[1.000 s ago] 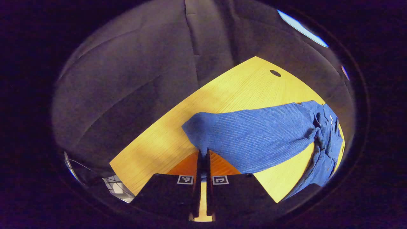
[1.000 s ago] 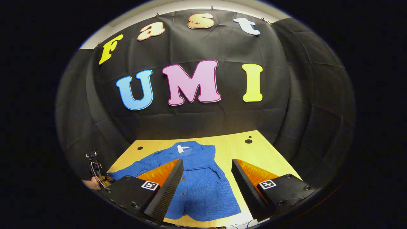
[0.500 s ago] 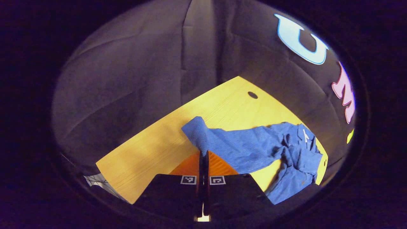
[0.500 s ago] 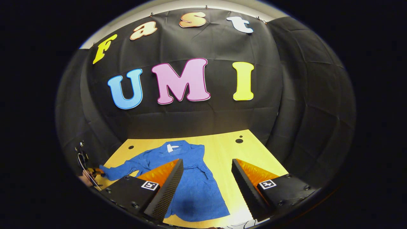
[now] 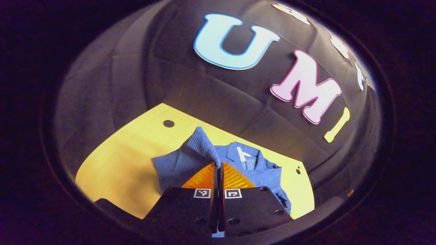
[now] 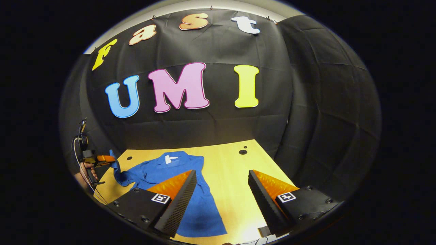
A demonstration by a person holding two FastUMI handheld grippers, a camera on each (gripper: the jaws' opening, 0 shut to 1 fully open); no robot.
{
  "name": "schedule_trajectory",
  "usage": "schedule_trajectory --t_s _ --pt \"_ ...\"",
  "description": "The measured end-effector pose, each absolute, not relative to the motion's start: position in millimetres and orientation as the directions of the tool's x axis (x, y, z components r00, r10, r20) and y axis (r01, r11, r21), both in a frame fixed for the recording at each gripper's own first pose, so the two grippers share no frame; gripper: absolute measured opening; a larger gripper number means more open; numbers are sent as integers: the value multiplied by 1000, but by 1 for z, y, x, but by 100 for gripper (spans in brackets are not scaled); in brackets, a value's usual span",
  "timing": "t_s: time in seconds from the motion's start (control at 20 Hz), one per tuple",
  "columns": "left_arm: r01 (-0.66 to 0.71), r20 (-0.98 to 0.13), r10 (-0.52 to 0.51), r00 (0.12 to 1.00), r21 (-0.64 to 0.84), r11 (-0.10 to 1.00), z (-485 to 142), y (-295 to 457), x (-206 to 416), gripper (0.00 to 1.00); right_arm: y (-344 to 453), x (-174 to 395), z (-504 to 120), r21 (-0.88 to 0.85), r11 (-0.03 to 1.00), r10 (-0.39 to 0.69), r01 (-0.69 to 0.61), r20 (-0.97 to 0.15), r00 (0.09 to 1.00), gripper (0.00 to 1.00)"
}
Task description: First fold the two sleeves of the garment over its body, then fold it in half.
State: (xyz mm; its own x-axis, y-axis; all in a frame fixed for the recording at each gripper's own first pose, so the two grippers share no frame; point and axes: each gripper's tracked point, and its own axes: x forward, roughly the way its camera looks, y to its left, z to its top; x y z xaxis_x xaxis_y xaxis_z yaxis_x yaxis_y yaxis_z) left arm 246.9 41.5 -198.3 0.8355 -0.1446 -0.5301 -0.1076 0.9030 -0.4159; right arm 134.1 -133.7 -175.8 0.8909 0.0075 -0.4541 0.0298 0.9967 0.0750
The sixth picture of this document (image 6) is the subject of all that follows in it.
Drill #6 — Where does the blue shirt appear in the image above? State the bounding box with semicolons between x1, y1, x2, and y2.
109;150;228;238

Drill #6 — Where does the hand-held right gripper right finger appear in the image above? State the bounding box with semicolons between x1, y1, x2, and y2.
248;169;342;238

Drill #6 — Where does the row of small cloth clips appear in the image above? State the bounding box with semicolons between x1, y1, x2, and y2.
95;5;279;52

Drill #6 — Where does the black backdrop cloth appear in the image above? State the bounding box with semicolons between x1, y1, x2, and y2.
60;9;381;202

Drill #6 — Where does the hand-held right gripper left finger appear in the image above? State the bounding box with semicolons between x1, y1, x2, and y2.
106;169;198;238

